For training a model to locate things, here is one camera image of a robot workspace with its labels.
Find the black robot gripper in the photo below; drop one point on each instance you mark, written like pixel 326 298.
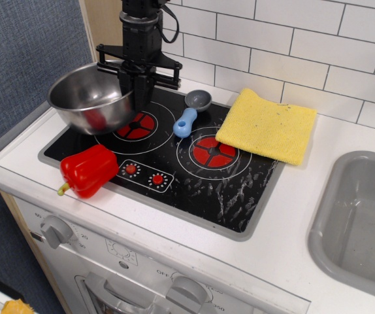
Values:
pixel 139 62

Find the stainless steel pan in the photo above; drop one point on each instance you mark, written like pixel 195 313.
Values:
pixel 90 101

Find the black toy stove top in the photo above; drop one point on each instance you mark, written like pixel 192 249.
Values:
pixel 217 187

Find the wooden side panel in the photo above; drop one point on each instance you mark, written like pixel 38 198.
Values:
pixel 102 23

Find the red toy bell pepper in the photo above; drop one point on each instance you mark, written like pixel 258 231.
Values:
pixel 86 172

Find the yellow cloth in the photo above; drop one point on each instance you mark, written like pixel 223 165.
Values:
pixel 273 130

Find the grey left oven knob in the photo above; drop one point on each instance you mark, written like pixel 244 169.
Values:
pixel 55 231

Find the grey oven knob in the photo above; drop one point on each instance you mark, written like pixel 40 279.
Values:
pixel 187 294
pixel 55 231

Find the white toy oven front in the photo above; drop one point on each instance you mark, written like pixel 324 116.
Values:
pixel 95 274

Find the grey right oven knob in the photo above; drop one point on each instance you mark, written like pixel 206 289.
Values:
pixel 187 294

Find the yellow object bottom left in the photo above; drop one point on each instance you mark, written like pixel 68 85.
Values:
pixel 16 307

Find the grey sink basin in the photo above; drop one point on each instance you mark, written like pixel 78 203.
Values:
pixel 341 240

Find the blue handled grey scoop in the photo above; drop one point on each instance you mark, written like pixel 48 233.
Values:
pixel 196 101

